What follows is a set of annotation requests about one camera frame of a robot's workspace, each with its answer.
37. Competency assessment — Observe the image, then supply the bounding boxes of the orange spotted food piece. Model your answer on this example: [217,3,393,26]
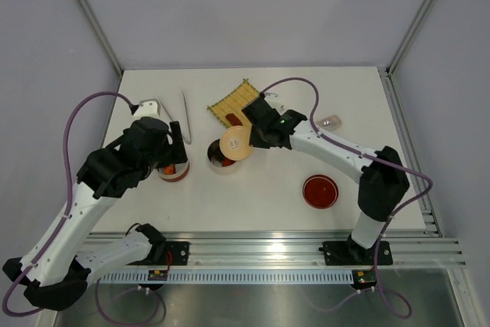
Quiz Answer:
[163,165,176,175]

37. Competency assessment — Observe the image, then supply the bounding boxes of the cream round lid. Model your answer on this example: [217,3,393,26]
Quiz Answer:
[220,126,253,161]

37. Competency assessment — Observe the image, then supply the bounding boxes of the dark red meat slice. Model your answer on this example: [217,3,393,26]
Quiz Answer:
[225,113,243,126]

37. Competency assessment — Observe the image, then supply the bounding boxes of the black sea cucumber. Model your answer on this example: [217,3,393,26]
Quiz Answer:
[208,149,224,165]

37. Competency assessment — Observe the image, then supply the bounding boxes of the red sausage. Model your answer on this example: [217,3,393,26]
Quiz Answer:
[222,158,234,167]

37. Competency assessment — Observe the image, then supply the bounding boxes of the red round lid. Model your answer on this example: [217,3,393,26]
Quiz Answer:
[302,175,339,210]

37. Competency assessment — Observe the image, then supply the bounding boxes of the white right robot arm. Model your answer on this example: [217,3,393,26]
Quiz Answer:
[242,95,410,265]

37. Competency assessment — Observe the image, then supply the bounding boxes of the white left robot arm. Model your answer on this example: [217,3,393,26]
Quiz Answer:
[2,116,188,311]

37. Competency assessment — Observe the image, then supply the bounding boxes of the red-based steel lunch container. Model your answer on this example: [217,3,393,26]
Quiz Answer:
[158,161,190,182]

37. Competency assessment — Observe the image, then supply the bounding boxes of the beige steel lunch container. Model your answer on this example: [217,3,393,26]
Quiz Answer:
[207,139,242,175]

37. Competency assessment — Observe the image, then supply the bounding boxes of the woven bamboo tray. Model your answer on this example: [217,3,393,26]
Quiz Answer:
[207,79,260,128]

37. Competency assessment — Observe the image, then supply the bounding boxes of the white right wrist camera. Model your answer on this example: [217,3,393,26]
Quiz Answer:
[264,92,285,114]

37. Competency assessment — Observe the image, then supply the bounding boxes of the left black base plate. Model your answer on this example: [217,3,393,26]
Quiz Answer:
[146,240,190,266]

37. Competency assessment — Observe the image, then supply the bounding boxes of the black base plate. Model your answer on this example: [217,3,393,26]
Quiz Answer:
[146,240,190,266]
[318,240,394,266]

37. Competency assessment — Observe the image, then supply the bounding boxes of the aluminium mounting rail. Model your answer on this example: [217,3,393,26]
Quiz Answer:
[74,230,468,270]

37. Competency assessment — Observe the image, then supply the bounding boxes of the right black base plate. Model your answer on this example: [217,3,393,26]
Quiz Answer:
[318,240,394,266]

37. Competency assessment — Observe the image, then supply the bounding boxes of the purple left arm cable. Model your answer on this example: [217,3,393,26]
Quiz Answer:
[0,91,169,324]

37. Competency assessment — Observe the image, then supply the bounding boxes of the white slotted cable duct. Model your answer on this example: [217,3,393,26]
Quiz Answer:
[100,268,354,285]

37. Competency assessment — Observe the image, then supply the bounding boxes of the left aluminium frame post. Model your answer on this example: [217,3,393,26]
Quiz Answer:
[74,0,124,80]

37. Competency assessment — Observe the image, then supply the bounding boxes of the aluminium frame post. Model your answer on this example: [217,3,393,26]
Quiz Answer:
[74,0,124,80]
[385,0,436,78]

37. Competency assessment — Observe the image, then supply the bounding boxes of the right aluminium frame post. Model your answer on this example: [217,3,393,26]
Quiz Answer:
[385,0,436,78]

